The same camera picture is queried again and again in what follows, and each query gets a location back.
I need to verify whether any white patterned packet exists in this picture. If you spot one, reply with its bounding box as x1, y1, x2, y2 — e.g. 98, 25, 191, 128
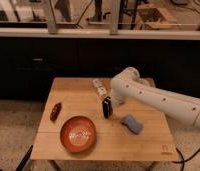
93, 78, 107, 99

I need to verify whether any blue sponge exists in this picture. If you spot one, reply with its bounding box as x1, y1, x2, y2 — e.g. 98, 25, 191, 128
121, 115, 143, 134

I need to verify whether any orange ribbed bowl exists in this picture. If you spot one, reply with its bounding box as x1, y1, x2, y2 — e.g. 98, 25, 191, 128
60, 116, 97, 153

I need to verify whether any cardboard box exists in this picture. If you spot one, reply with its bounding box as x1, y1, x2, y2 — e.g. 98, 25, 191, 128
135, 4, 177, 30

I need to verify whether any black chair leg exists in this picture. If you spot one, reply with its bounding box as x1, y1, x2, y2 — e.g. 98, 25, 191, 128
15, 145, 33, 171

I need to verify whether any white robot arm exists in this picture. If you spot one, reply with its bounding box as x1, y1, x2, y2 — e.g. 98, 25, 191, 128
110, 67, 200, 130

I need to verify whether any wooden table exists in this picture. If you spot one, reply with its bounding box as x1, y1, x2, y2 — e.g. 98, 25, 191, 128
31, 77, 177, 163

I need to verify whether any black cable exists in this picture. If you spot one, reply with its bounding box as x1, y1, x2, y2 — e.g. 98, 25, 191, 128
172, 136, 200, 171

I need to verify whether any black eraser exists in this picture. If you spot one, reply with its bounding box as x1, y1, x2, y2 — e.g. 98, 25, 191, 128
102, 97, 113, 119

